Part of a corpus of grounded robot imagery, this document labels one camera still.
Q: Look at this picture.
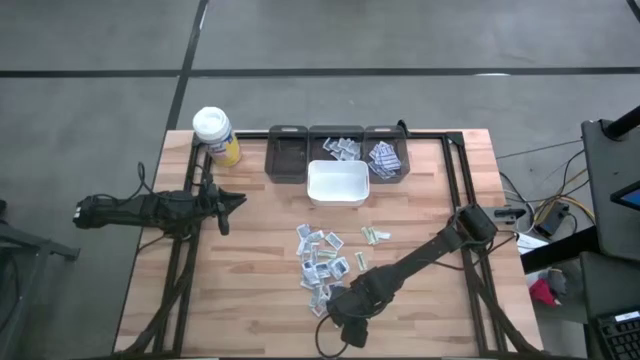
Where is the white paper sheet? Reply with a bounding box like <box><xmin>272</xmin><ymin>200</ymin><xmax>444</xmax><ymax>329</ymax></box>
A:
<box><xmin>514</xmin><ymin>230</ymin><xmax>550</xmax><ymax>256</ymax></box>

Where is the yellow Lysol wipes canister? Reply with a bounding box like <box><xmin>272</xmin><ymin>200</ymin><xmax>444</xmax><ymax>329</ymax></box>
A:
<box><xmin>191</xmin><ymin>105</ymin><xmax>243</xmax><ymax>168</ymax></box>

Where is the translucent grey plastic bin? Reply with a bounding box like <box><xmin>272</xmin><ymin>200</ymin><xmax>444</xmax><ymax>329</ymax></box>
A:
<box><xmin>265</xmin><ymin>124</ymin><xmax>310</xmax><ymax>185</ymax></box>
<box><xmin>307</xmin><ymin>124</ymin><xmax>366</xmax><ymax>164</ymax></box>
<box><xmin>363</xmin><ymin>124</ymin><xmax>412</xmax><ymax>185</ymax></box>

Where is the black keyboard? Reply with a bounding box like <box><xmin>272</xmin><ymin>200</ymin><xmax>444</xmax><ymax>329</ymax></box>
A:
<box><xmin>594</xmin><ymin>309</ymin><xmax>640</xmax><ymax>360</ymax></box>

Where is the black floor cable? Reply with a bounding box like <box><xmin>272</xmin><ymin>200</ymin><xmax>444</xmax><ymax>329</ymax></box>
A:
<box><xmin>494</xmin><ymin>138</ymin><xmax>586</xmax><ymax>211</ymax></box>

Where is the large blue-striped bandage packet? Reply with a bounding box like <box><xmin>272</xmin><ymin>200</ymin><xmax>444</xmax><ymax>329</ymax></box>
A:
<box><xmin>374</xmin><ymin>141</ymin><xmax>404</xmax><ymax>170</ymax></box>

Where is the black aluminium table frame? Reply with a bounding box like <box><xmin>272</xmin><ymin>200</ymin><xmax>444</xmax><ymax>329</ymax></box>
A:
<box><xmin>113</xmin><ymin>130</ymin><xmax>549</xmax><ymax>359</ymax></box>

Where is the black pole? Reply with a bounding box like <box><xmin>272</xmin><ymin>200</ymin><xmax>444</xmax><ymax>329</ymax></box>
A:
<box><xmin>602</xmin><ymin>104</ymin><xmax>640</xmax><ymax>142</ymax></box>

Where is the red cloth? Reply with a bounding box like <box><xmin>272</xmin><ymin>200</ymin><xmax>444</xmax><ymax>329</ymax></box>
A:
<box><xmin>528</xmin><ymin>278</ymin><xmax>561</xmax><ymax>308</ymax></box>

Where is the dark grey desk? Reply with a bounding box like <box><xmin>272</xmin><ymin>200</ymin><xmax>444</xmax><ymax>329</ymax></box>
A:
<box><xmin>579</xmin><ymin>118</ymin><xmax>640</xmax><ymax>262</ymax></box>

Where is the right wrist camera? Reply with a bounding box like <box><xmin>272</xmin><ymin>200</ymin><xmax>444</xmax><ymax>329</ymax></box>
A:
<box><xmin>340</xmin><ymin>317</ymin><xmax>370</xmax><ymax>349</ymax></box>

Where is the grey cloth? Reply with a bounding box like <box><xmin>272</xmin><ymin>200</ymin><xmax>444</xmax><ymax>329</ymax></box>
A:
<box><xmin>546</xmin><ymin>268</ymin><xmax>569</xmax><ymax>298</ymax></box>

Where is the blue lit screen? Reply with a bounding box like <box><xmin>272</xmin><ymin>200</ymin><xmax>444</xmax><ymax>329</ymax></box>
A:
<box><xmin>609</xmin><ymin>180</ymin><xmax>640</xmax><ymax>212</ymax></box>

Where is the grey metal stand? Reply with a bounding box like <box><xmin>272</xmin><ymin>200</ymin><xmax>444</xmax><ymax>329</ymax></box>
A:
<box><xmin>0</xmin><ymin>199</ymin><xmax>82</xmax><ymax>360</ymax></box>

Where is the white plastic bin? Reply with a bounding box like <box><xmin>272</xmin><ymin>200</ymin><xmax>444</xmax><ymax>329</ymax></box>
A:
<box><xmin>306</xmin><ymin>159</ymin><xmax>372</xmax><ymax>208</ymax></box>

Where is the black power brick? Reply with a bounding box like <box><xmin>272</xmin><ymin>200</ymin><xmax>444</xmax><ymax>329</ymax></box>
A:
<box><xmin>533</xmin><ymin>201</ymin><xmax>572</xmax><ymax>238</ymax></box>

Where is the black desk leg beam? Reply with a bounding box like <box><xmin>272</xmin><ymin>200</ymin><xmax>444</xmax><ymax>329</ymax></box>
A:
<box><xmin>519</xmin><ymin>227</ymin><xmax>601</xmax><ymax>274</ymax></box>

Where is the black clamp handle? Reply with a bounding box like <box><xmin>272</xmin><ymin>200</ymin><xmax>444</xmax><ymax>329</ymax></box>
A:
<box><xmin>492</xmin><ymin>206</ymin><xmax>528</xmax><ymax>222</ymax></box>

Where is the yellow floor cable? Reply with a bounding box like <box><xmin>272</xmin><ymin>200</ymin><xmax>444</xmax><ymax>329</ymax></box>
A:
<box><xmin>529</xmin><ymin>167</ymin><xmax>597</xmax><ymax>224</ymax></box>

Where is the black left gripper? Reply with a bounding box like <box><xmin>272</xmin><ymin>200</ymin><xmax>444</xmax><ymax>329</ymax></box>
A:
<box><xmin>199</xmin><ymin>188</ymin><xmax>247</xmax><ymax>216</ymax></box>

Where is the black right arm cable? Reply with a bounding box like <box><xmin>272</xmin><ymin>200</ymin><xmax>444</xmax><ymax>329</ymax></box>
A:
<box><xmin>314</xmin><ymin>313</ymin><xmax>349</xmax><ymax>360</ymax></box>

